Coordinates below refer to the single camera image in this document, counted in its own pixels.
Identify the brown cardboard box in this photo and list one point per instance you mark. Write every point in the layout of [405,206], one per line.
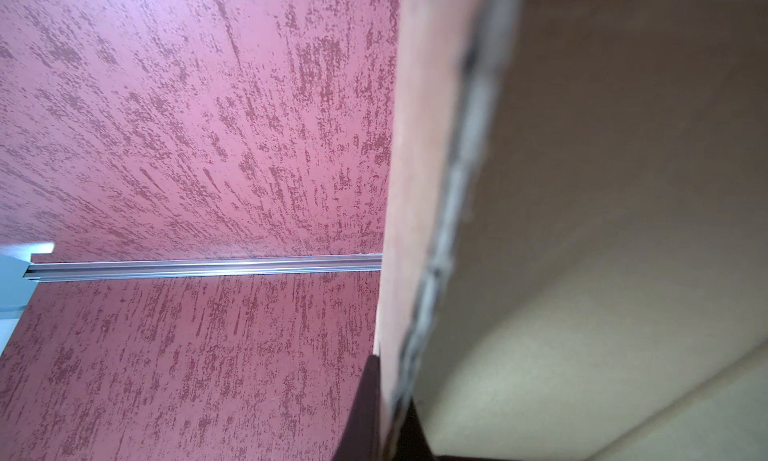
[575,251]

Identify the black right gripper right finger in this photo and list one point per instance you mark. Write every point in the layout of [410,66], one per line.
[412,444]

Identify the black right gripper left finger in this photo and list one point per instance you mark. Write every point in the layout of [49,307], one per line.
[361,436]

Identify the aluminium corner post right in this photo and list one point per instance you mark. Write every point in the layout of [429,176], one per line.
[123,270]

